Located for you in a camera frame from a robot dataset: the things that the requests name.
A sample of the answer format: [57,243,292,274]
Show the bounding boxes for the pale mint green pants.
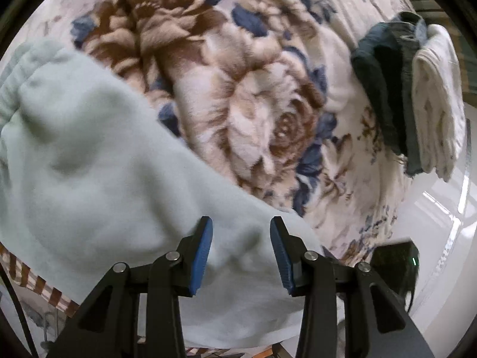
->
[1,39,303,348]

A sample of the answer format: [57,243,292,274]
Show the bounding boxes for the black device green light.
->
[370,238,419,313]

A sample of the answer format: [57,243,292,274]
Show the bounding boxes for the striped brown white bedsheet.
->
[0,243,247,358]

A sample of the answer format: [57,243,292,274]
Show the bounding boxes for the white folded garment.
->
[411,24,466,182]

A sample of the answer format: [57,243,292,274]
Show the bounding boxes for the dark green folded garment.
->
[351,11,427,177]

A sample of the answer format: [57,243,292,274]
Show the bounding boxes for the floral plush blanket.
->
[16,0,409,266]

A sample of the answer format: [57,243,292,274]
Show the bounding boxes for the black cable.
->
[0,267,41,358]

